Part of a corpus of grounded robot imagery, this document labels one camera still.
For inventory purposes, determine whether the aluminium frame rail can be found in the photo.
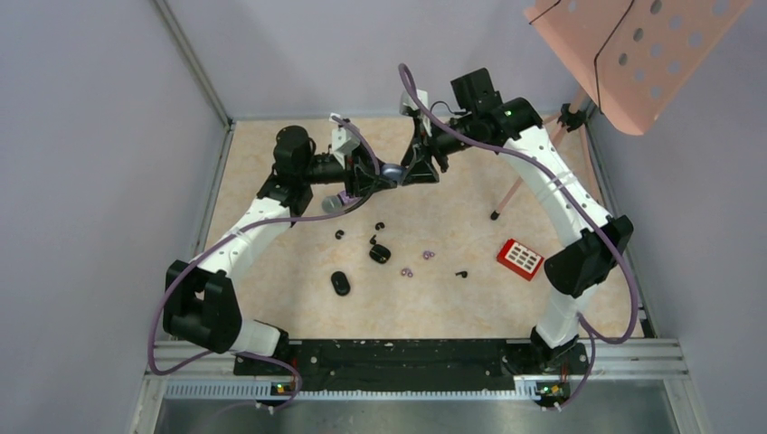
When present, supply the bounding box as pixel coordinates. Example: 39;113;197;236
129;338;711;433

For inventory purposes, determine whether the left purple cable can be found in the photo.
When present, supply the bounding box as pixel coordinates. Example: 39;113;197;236
147;115;382;414

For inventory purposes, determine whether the red white toy block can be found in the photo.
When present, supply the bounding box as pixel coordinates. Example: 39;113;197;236
496;239;544;281

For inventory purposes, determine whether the closed black earbud case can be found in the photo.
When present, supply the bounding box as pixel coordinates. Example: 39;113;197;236
330;271;351;297

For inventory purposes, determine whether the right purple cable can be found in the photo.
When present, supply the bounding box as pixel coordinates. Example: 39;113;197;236
397;63;640;410

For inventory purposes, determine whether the lavender earbud charging case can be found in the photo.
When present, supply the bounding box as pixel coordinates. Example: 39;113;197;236
381;164;407;184

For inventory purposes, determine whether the purple cable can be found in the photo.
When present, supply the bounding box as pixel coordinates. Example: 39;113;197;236
147;115;382;414
397;63;640;410

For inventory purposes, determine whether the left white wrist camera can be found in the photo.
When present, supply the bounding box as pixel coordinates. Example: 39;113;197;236
329;112;361;169

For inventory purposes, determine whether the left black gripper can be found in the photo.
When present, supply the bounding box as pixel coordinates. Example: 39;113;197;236
300;139;397;198

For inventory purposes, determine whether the pink music stand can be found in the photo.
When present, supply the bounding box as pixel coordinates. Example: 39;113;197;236
526;1;766;227

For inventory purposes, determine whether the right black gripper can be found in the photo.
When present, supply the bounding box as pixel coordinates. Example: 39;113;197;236
400;113;477;187

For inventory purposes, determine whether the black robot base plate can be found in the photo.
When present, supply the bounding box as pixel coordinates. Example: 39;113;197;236
233;339;588;392

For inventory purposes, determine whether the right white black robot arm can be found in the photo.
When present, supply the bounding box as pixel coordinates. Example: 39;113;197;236
398;63;639;345

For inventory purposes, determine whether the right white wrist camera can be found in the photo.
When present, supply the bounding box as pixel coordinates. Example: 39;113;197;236
398;90;431;135

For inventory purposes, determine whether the purple glitter microphone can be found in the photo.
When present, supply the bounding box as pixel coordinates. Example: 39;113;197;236
321;191;359;214

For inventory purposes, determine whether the open black earbud case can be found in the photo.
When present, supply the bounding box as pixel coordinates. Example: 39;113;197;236
368;235;392;264

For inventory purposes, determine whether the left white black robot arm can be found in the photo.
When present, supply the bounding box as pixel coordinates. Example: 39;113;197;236
162;120;398;374

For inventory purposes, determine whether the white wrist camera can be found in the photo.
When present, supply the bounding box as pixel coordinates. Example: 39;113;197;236
398;90;431;135
329;112;361;169

